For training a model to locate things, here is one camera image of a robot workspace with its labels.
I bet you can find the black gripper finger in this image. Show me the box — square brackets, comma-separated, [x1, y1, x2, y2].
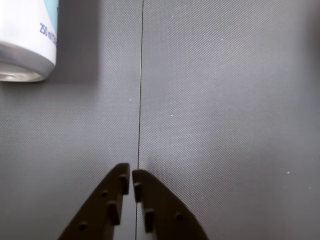
[131, 169, 210, 240]
[57, 162, 131, 240]

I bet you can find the white blue Milkis can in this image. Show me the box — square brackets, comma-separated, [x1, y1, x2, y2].
[0, 0, 60, 83]

